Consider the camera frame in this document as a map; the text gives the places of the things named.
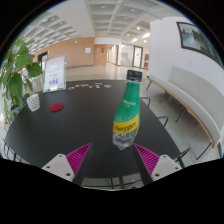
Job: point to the recessed ceiling lights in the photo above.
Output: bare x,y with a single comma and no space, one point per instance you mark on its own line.
145,35

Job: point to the white polka dot mug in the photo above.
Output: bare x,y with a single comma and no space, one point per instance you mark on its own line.
33,102

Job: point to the flat round red coaster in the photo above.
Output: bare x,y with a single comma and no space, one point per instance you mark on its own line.
56,107

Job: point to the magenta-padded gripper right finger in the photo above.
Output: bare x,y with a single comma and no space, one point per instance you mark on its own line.
148,158

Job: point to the small blue card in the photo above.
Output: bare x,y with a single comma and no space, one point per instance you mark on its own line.
107,86

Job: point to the green leafy potted plant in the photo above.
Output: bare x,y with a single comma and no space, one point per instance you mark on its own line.
16,85

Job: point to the dark framed landscape picture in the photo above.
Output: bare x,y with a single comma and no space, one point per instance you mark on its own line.
196,38

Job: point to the clear acrylic sign stand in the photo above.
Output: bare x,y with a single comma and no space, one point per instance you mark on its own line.
54,73

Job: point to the green plastic drink bottle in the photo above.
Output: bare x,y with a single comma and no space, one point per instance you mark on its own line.
127,113

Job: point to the round colourful sticker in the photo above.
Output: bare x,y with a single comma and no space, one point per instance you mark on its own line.
78,86
71,88
85,85

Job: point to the long white wooden bench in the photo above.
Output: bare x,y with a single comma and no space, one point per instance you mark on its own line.
196,91

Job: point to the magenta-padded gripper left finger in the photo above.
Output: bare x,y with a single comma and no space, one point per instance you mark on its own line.
78,156

